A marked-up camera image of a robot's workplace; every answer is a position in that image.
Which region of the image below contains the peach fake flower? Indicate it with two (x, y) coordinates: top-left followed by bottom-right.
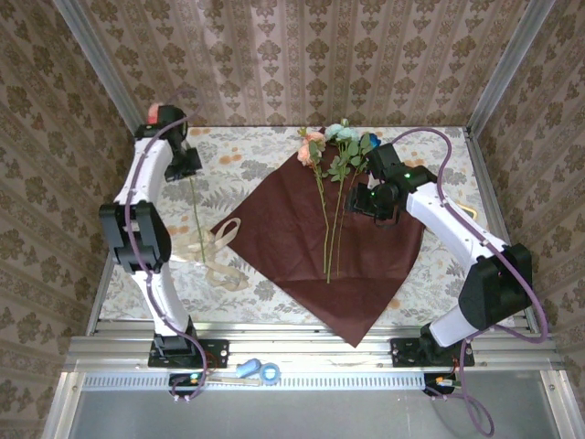
(296, 126), (333, 284)

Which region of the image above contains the cream printed ribbon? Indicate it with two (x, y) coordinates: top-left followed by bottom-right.
(175, 218), (250, 292)

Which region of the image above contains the coral fake flower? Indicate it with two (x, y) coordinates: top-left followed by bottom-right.
(145, 103), (207, 264)

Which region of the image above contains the floral table cover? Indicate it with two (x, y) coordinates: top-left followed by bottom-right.
(98, 125), (517, 328)

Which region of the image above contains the grey metal panel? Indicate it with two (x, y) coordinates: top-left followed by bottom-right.
(68, 388), (563, 439)

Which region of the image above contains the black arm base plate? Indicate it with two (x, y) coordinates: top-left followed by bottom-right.
(390, 337), (475, 369)
(148, 338), (229, 369)

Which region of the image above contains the aluminium frame post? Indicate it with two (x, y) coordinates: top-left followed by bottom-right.
(465, 0), (557, 136)
(51, 0), (150, 134)

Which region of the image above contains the blue cylinder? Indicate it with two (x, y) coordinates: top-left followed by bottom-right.
(236, 358), (262, 379)

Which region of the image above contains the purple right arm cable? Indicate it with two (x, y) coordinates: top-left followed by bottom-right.
(390, 128), (549, 438)

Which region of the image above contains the aluminium frame rail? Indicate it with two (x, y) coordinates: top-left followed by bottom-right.
(63, 322), (566, 372)

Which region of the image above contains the red wrapping paper sheet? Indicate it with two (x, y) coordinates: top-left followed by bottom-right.
(225, 130), (431, 349)

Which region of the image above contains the slotted cable duct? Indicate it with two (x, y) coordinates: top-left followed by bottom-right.
(81, 370), (545, 392)

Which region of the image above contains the pale teal fake flower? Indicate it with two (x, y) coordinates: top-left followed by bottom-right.
(323, 117), (367, 278)

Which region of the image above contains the black controller box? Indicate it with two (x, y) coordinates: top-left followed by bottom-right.
(168, 372), (207, 397)
(423, 372), (461, 397)

